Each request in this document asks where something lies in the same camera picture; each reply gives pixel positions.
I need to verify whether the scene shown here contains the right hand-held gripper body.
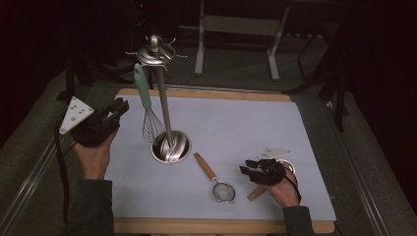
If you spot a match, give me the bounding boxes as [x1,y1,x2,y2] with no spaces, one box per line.
[254,147,293,187]

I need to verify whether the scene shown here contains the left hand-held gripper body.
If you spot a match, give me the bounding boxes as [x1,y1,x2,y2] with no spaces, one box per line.
[58,95,121,148]

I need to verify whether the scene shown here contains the steel ladle with wooden handle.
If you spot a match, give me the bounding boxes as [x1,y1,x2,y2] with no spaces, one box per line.
[246,158,296,203]

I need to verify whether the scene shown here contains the whisk with green handle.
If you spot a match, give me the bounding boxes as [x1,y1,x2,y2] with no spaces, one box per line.
[133,62,166,145]

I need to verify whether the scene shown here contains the steel utensil stand with hooks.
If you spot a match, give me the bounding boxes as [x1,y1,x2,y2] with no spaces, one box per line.
[125,33,193,165]

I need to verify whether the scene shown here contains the person's right hand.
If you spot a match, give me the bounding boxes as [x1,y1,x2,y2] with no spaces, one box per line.
[267,166,301,208]

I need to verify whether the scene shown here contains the person's left hand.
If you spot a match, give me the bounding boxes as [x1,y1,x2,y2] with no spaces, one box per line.
[72,129,119,181]

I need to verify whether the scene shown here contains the white work mat board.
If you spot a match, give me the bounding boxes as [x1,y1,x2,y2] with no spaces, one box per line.
[103,93,337,222]

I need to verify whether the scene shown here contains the white metal stand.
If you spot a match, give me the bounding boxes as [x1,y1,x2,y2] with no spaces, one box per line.
[178,0,291,83]

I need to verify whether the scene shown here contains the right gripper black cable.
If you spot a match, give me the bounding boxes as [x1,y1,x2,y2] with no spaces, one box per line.
[283,166,303,203]

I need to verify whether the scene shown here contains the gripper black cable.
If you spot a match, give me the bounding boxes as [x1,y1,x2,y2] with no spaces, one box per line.
[283,166,303,203]
[53,111,72,227]

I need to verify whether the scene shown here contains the small strainer with wooden handle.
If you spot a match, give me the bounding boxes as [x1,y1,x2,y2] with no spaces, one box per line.
[193,151,237,205]

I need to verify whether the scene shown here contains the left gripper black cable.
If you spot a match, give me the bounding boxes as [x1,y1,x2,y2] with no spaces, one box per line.
[53,111,72,227]

